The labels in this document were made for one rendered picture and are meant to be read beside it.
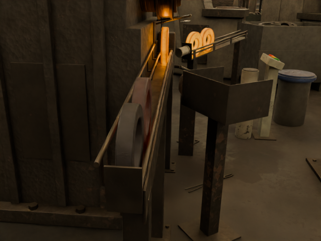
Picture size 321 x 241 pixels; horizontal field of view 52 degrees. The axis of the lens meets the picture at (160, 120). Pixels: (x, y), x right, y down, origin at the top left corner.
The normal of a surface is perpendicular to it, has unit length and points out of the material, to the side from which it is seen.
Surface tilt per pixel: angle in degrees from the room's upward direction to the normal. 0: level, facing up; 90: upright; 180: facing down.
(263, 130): 90
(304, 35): 90
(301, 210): 1
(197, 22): 90
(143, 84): 23
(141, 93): 43
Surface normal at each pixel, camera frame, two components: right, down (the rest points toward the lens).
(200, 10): -0.32, 0.32
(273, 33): 0.18, 0.34
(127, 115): -0.01, -0.70
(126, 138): -0.05, -0.23
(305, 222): 0.01, -0.94
